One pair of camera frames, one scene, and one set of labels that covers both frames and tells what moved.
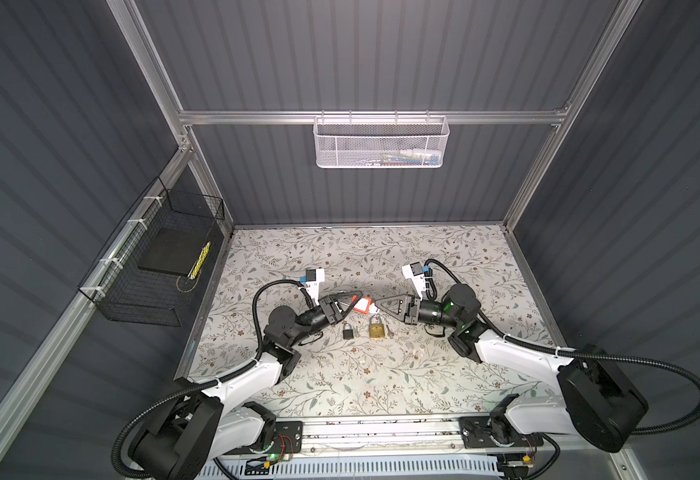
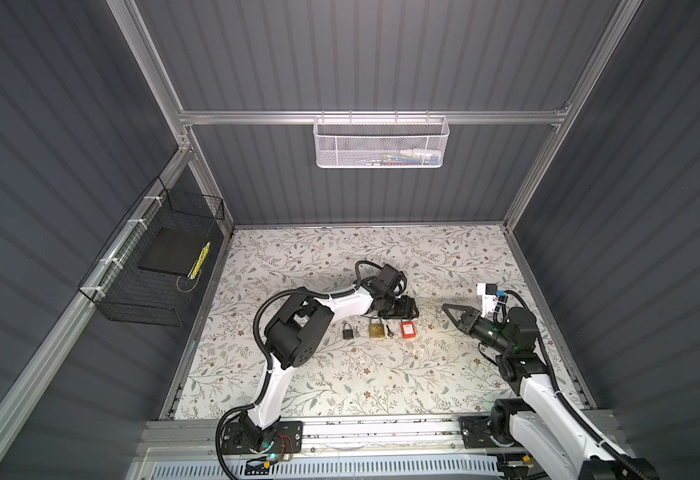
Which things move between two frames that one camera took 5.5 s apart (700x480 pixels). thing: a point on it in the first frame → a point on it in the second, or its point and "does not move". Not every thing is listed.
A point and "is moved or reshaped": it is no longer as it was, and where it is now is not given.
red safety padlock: (363, 305) is moved or reshaped
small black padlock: (348, 334) does not move
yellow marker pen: (201, 259) does not move
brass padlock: (376, 330) does not move
